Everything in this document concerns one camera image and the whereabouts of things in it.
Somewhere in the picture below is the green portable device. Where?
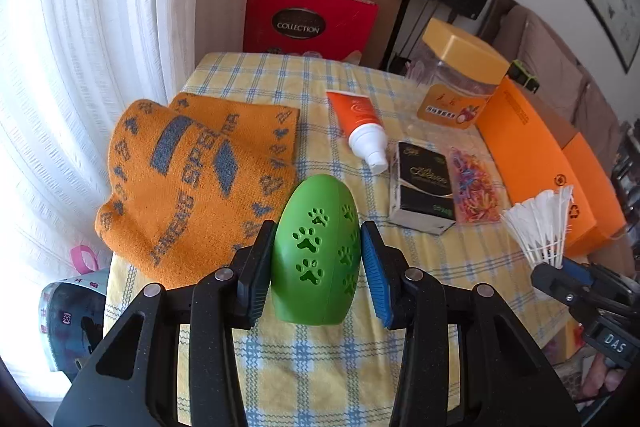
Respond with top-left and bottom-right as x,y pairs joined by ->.
507,62 -> 541,92

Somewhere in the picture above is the clear jar with yellow lid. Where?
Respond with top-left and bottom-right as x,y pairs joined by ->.
407,18 -> 511,130

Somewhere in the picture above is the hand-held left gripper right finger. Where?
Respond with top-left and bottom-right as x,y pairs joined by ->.
360,221 -> 583,427

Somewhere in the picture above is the orange tube with white cap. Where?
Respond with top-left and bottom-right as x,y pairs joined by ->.
326,90 -> 390,174

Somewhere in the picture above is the white curtain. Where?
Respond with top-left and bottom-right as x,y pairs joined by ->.
0,0 -> 263,403

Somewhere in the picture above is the bag of colourful rubber bands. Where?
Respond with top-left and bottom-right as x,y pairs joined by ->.
447,147 -> 503,224

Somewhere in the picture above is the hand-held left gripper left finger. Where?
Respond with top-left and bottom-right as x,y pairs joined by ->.
52,219 -> 278,427

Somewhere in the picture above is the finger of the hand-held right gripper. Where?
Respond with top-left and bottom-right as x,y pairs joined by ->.
531,263 -> 601,313
562,258 -> 640,308

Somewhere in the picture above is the orange cardboard box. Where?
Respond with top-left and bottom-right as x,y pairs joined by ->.
474,76 -> 628,258

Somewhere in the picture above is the yellow checked tablecloth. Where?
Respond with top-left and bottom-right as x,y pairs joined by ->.
102,52 -> 596,427

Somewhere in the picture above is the grey printed bag pink handle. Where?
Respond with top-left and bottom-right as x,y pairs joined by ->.
40,246 -> 113,380

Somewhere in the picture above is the white feather shuttlecock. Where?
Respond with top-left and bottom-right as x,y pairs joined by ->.
500,186 -> 576,269

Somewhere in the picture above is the black speaker stand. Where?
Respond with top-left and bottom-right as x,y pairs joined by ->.
384,0 -> 417,72

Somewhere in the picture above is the large brown cardboard box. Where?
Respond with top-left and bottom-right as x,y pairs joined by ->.
250,0 -> 407,70

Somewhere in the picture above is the black tissue pack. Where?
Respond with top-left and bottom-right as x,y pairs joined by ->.
389,141 -> 457,235

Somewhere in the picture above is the bright red gift bag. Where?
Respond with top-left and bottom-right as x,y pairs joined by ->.
243,0 -> 379,62

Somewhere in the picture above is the green paw-print egg toy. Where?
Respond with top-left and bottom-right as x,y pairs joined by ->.
270,174 -> 362,325

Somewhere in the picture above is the orange and grey knitted towel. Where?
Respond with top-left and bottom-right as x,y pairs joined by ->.
95,92 -> 301,290

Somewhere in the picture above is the cluttered dark shelf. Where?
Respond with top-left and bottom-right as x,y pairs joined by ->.
610,122 -> 640,220

